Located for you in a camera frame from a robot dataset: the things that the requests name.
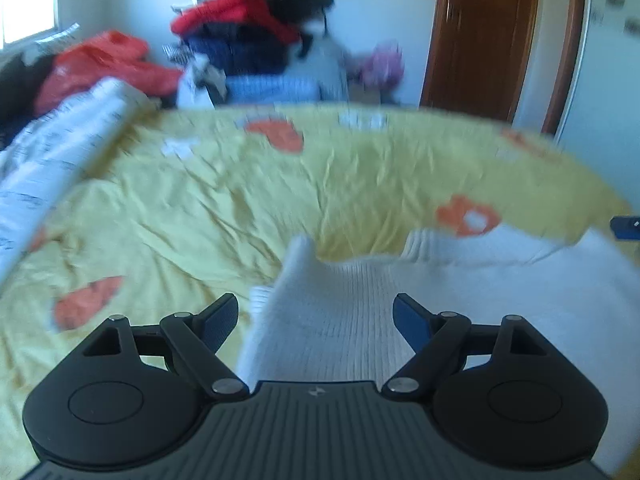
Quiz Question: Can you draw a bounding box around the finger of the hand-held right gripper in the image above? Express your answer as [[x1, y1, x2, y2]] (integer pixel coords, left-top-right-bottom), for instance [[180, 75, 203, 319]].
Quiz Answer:
[[611, 216, 640, 241]]

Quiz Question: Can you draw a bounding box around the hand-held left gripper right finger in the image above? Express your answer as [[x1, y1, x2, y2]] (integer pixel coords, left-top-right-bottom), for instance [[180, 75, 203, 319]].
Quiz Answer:
[[381, 292, 548, 403]]

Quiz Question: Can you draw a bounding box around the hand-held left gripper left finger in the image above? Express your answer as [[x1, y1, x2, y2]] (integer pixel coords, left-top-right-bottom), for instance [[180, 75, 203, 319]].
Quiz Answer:
[[81, 292, 251, 401]]

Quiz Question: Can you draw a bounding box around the white knit sweater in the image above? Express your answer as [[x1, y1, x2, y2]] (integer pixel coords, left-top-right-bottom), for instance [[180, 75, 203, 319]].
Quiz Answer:
[[237, 227, 640, 461]]

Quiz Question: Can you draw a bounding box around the yellow carrot print bedsheet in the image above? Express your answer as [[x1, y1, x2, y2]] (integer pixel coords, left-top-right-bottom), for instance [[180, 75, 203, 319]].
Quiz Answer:
[[0, 102, 636, 480]]

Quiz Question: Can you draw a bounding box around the light blue knit garment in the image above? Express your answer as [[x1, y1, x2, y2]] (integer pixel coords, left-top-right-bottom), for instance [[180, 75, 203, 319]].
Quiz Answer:
[[225, 74, 321, 107]]

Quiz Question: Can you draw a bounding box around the black and white patterned bag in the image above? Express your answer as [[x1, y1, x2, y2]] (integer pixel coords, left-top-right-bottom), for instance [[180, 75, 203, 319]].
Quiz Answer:
[[177, 55, 228, 108]]

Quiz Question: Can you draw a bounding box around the white printed quilt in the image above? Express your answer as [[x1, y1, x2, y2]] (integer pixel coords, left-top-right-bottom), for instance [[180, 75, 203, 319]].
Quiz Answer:
[[0, 77, 156, 276]]

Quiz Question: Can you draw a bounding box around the brown wooden door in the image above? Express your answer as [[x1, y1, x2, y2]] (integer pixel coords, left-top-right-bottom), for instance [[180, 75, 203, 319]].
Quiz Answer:
[[420, 0, 543, 123]]

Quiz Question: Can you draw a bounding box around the pink plastic bag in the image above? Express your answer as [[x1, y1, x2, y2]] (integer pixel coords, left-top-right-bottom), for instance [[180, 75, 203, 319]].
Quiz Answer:
[[360, 42, 406, 88]]

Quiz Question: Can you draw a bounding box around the grey cloth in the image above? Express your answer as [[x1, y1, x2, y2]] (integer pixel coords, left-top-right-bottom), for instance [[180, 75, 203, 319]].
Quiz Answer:
[[300, 35, 351, 103]]

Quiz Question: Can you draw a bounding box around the navy garment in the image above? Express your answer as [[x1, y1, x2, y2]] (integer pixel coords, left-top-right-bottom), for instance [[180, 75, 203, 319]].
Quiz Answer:
[[187, 22, 301, 78]]

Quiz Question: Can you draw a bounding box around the red plastic bag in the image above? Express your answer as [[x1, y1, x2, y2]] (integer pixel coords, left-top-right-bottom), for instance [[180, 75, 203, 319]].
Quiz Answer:
[[35, 30, 183, 113]]

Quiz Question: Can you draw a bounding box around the dark cloth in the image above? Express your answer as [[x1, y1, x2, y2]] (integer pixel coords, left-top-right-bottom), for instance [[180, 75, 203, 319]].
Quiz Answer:
[[0, 52, 56, 148]]

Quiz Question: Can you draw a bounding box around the red garment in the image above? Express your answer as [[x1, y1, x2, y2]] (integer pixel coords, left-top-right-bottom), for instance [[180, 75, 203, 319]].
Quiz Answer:
[[170, 0, 301, 43]]

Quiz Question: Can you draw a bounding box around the window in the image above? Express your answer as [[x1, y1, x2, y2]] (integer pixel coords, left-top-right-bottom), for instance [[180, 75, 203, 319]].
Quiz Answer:
[[0, 0, 61, 51]]

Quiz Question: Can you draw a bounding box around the brown wooden door frame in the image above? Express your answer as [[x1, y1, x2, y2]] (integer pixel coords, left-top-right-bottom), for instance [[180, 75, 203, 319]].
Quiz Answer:
[[542, 0, 588, 136]]

